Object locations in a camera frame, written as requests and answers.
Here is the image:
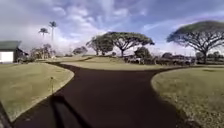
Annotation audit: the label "grass island between paths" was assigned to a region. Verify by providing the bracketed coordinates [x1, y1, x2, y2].
[35, 55, 188, 72]

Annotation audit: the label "round dark tree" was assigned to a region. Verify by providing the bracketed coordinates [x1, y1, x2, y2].
[85, 35, 115, 57]

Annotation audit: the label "wide flat-crowned tree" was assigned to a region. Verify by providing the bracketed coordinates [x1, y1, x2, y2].
[99, 31, 156, 58]

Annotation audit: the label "dark asphalt path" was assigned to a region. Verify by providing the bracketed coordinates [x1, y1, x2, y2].
[12, 56, 224, 128]

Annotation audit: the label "small dark bush tree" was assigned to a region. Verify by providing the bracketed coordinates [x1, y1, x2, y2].
[134, 46, 153, 62]

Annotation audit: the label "small distant tree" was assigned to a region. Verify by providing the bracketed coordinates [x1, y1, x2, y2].
[72, 46, 89, 56]

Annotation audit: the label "low hedge row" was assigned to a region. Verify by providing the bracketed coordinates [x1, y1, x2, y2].
[123, 54, 198, 66]

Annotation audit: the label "thin stake in grass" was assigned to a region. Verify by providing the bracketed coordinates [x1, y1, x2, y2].
[49, 76, 55, 94]

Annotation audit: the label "tall palm tree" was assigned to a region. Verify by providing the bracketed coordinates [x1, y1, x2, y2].
[48, 20, 58, 51]

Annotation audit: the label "bushes beside building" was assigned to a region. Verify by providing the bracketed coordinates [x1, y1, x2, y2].
[29, 43, 57, 61]

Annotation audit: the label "shorter palm tree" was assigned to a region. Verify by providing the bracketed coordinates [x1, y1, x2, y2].
[38, 27, 50, 50]

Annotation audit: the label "grass lawn with stake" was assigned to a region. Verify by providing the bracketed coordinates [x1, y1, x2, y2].
[0, 61, 75, 123]

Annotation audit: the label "large umbrella-shaped tree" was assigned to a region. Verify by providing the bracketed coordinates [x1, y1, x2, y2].
[166, 20, 224, 65]

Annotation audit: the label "white building with green roof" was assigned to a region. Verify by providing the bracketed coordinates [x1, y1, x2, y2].
[0, 40, 30, 65]

